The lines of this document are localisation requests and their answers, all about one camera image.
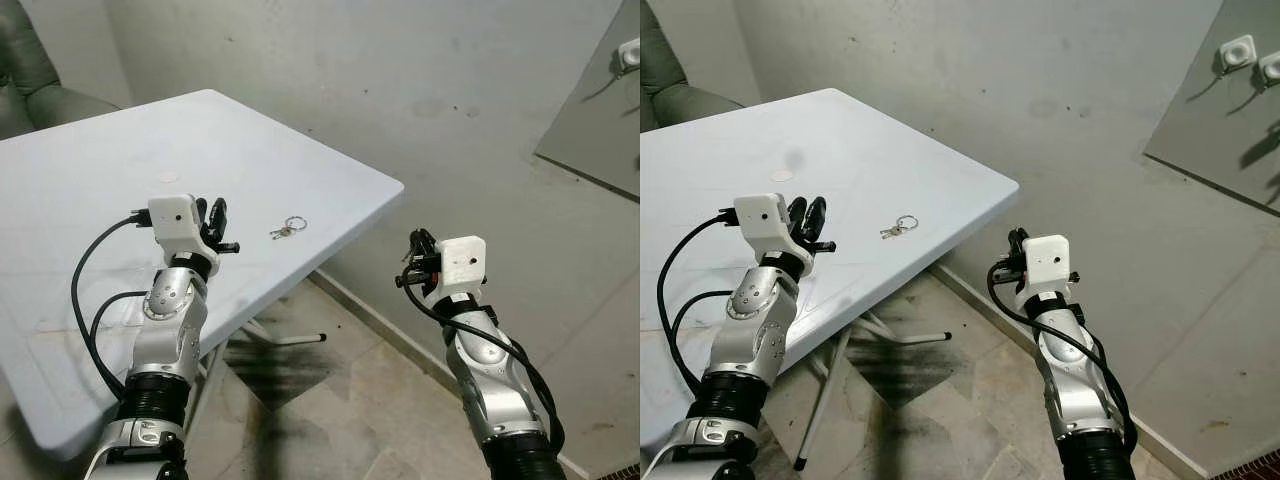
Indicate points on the white metal table legs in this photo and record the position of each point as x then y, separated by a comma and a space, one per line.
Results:
290, 340
825, 400

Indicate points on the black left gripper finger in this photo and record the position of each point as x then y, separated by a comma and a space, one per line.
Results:
202, 212
218, 218
796, 212
815, 218

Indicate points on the white plastic table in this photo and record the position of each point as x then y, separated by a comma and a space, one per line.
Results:
870, 150
250, 160

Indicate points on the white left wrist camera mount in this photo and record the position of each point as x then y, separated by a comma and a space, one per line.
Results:
172, 215
758, 213

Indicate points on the white square wall hook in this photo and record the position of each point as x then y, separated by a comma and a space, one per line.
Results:
630, 55
1271, 68
1238, 52

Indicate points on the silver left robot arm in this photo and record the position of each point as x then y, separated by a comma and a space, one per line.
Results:
745, 340
165, 340

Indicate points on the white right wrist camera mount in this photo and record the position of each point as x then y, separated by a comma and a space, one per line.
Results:
1045, 262
462, 262

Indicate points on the grey wall board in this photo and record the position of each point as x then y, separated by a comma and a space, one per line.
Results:
600, 130
1220, 130

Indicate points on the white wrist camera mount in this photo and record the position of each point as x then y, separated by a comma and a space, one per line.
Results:
758, 213
462, 262
1045, 262
172, 215

